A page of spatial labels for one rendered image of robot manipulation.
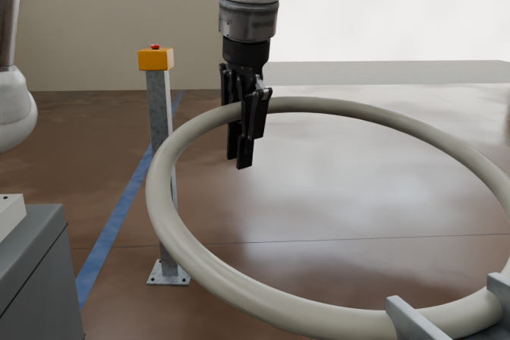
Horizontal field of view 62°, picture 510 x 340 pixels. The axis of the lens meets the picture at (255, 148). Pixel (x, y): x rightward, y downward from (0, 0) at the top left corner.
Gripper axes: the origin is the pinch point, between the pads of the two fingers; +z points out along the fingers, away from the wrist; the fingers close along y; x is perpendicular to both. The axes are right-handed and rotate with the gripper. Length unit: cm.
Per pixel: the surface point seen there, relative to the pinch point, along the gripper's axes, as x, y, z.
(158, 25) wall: 196, -545, 146
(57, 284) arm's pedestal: -33, -23, 41
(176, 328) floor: 6, -48, 116
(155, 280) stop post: 10, -81, 123
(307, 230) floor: 101, -79, 129
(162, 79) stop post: 25, -101, 30
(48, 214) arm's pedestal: -31, -31, 27
